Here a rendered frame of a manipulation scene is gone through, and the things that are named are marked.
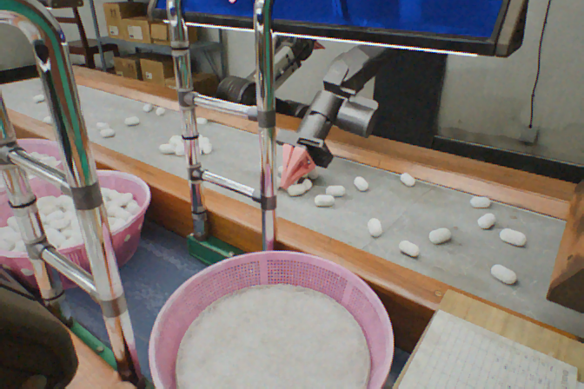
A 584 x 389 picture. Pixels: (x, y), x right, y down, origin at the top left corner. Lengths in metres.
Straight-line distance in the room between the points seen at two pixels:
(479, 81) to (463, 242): 2.12
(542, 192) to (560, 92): 1.90
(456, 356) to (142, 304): 0.44
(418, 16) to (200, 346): 0.47
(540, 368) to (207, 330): 0.36
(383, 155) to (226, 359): 0.56
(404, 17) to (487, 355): 0.39
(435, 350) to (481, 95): 2.40
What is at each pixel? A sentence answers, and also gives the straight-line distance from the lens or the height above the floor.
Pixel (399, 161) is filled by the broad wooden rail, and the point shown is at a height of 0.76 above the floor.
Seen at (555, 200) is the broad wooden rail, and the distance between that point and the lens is 0.87.
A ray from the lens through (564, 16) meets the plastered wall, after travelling 2.69.
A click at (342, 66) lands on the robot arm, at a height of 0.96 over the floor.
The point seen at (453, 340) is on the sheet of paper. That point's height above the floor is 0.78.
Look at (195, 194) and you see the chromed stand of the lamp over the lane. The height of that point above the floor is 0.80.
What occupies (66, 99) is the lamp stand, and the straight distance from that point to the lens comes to 0.35.
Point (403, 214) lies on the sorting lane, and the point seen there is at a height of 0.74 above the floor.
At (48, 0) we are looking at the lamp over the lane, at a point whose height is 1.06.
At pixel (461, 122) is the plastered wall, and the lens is 2.86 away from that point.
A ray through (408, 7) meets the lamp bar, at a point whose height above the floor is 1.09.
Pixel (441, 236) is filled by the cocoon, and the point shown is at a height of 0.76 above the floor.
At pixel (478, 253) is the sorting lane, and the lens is 0.70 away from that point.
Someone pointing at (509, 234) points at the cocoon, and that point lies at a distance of 0.74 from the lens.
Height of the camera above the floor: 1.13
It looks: 26 degrees down
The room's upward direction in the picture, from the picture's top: straight up
